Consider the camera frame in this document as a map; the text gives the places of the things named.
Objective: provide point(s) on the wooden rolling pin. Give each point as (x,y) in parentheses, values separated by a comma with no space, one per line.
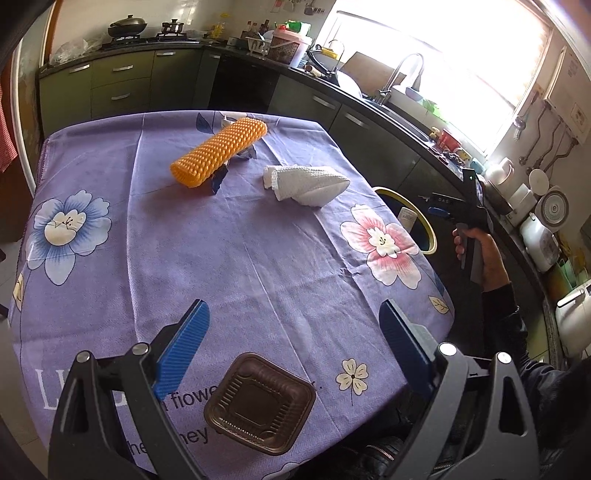
(314,70)

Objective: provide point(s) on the green lower kitchen cabinets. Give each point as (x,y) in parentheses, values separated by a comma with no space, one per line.
(120,74)

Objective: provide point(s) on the person's right hand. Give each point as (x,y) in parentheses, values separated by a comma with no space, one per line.
(494,258)

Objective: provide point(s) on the brown plastic tray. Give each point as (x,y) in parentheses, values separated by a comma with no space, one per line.
(258,406)

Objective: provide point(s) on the white rice cooker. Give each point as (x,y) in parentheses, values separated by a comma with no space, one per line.
(540,244)

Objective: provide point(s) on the gas stove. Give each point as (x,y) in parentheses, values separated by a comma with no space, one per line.
(152,40)

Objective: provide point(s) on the white countertop appliance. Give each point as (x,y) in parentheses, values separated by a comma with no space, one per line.
(575,318)

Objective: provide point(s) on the lidded plastic bucket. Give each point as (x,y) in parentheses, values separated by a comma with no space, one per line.
(288,46)

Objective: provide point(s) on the steel kitchen faucet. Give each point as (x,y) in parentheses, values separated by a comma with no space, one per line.
(381,96)

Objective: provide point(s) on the white round appliance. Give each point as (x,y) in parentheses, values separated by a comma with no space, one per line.
(554,207)

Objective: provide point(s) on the orange corn-shaped roll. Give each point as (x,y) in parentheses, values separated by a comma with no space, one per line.
(217,152)

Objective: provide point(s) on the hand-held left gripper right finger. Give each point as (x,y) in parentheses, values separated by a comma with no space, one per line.
(408,350)

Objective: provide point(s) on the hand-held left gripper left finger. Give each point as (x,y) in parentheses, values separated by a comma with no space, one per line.
(180,350)

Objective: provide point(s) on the kitchen window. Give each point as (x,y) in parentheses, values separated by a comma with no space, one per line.
(461,55)

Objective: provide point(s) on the green plastic container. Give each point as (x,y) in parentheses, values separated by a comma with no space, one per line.
(431,106)

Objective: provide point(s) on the brown cutting board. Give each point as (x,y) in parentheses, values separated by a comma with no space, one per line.
(364,69)

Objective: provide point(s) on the steel cooking pot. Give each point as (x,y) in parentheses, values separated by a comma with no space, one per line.
(173,27)

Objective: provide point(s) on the white wall water heater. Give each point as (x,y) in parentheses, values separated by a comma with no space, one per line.
(572,92)

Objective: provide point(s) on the green packet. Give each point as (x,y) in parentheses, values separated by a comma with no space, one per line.
(298,25)

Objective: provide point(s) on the steel kitchen sink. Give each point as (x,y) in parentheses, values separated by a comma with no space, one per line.
(406,120)

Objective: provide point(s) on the yellow oil bottle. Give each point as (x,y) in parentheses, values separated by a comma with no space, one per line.
(218,31)

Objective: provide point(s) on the wall-hung kitchen utensils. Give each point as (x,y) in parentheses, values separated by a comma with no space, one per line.
(309,7)

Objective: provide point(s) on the red checked apron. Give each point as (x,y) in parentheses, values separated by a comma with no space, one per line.
(5,138)

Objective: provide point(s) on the yellow-rimmed trash bin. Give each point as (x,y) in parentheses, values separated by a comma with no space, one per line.
(391,201)

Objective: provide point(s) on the black wok with lid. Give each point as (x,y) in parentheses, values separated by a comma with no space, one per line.
(127,26)

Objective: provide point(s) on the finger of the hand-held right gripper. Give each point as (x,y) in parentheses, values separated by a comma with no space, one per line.
(438,199)
(438,212)

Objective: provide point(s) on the person's right forearm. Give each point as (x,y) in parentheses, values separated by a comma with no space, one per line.
(508,314)

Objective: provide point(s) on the black skillet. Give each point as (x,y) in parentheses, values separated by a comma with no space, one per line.
(318,53)

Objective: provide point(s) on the white square container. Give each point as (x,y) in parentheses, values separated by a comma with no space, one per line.
(521,198)

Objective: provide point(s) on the blue bowl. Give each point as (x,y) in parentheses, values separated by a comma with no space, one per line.
(414,94)

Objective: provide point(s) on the crumpled clear plastic bag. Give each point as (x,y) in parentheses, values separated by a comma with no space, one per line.
(74,50)

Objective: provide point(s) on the white crumpled paper towel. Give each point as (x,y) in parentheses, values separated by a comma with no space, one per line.
(309,184)

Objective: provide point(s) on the red printed cup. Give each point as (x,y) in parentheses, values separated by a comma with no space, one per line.
(447,138)

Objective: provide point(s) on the white dish rack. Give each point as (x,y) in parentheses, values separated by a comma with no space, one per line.
(258,46)

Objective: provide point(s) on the purple floral tablecloth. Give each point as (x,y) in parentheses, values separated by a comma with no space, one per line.
(258,258)

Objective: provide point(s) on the white kettle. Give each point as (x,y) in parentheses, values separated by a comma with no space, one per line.
(501,170)

